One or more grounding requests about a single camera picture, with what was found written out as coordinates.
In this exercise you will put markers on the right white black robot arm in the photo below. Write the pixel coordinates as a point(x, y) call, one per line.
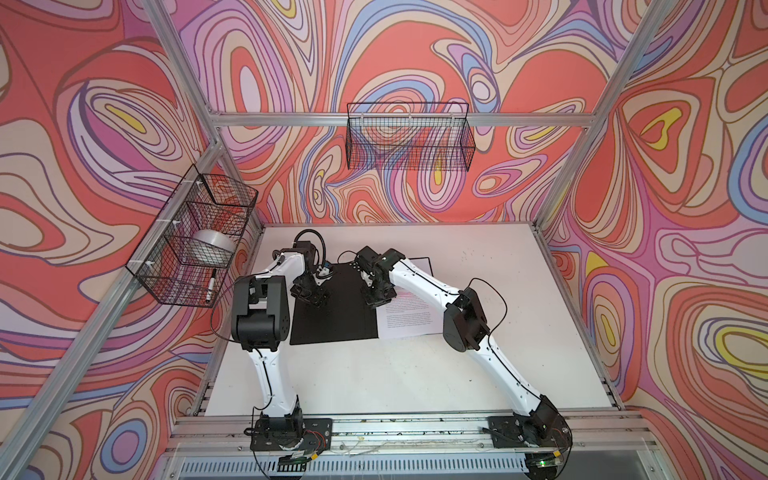
point(466, 330)

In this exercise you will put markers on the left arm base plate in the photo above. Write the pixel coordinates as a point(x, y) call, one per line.
point(272, 434)

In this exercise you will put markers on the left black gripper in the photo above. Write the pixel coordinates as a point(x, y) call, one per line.
point(318, 298)

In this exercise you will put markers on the printed paper sheet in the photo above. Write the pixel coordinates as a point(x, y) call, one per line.
point(417, 308)

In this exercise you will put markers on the silver tape roll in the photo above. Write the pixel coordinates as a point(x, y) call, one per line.
point(209, 248)

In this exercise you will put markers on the black white marker pen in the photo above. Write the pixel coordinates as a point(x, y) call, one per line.
point(210, 288)

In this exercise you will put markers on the back black wire basket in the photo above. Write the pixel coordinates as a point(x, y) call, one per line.
point(409, 136)

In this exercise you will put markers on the white ventilation grille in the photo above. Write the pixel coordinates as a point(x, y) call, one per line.
point(354, 467)

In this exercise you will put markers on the teal file folder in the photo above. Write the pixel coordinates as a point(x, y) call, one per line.
point(344, 316)

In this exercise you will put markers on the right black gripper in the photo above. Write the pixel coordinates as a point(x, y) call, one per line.
point(373, 301)

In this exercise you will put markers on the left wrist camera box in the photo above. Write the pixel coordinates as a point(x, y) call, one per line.
point(315, 260)

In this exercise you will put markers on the left black wire basket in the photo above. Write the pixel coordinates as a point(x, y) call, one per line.
point(200, 227)

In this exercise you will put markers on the black wire basket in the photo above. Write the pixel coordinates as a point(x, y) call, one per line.
point(200, 227)
point(409, 136)

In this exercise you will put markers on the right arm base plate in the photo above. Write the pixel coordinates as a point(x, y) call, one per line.
point(516, 431)

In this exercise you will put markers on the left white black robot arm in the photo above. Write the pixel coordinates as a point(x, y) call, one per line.
point(261, 322)

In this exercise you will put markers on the aluminium front rail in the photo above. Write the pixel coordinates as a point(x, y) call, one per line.
point(593, 430)

